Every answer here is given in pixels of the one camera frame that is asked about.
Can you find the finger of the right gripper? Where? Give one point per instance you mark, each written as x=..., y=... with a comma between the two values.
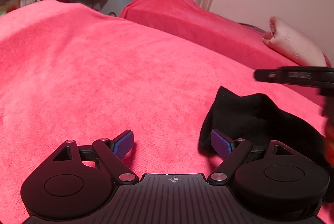
x=315, y=77

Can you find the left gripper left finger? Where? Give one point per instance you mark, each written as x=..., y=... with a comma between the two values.
x=77, y=180

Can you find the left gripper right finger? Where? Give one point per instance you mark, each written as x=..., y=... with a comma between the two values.
x=274, y=182

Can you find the black pants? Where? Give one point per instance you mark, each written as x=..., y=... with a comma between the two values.
x=258, y=119

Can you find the beige embossed pillow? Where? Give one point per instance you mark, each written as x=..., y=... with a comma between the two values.
x=292, y=44

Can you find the pink bed blanket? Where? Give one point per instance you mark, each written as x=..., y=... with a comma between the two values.
x=69, y=72

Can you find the red covered bench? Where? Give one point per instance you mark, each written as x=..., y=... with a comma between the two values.
x=184, y=19

